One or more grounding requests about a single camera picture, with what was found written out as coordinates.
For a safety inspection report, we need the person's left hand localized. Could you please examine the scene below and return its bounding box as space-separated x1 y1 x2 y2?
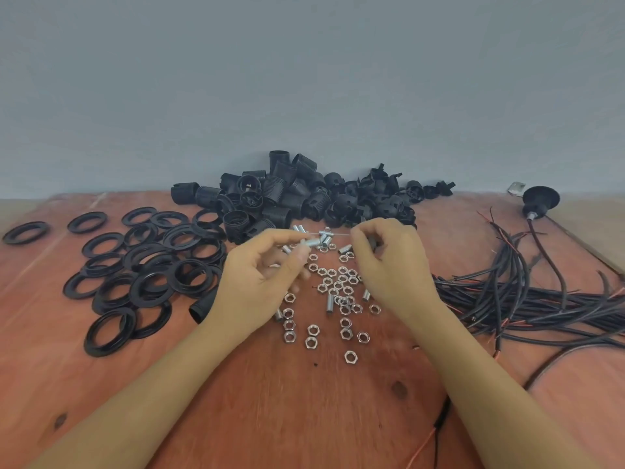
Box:
214 228 313 334

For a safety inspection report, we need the person's right hand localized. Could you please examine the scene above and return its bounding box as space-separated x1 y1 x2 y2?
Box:
349 217 441 324

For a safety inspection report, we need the person's right forearm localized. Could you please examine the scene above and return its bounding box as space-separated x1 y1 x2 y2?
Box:
401 302 604 469

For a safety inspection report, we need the person's left forearm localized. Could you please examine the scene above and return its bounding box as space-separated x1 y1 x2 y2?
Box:
27 321 255 469

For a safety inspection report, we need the group of silver tubes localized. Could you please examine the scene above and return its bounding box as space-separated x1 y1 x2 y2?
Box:
275 224 372 323

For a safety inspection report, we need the scatter of silver hex nuts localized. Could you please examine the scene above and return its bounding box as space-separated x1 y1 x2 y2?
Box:
273 249 384 365

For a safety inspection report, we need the pile of black lamp sockets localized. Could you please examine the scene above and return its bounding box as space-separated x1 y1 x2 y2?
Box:
170 150 455 243

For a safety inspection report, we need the black lamp socket base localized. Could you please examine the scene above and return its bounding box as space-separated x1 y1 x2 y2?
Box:
189 300 216 326

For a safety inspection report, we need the pile of black threaded rings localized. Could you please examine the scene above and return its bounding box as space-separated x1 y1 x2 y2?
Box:
2 206 231 358

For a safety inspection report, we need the bundle of black cables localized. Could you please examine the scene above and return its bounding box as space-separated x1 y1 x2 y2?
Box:
432 207 625 360

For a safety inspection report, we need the black cable with red wire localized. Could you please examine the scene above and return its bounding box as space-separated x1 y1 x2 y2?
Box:
403 392 453 469

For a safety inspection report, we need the long black cable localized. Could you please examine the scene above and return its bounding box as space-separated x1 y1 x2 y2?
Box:
524 337 625 391

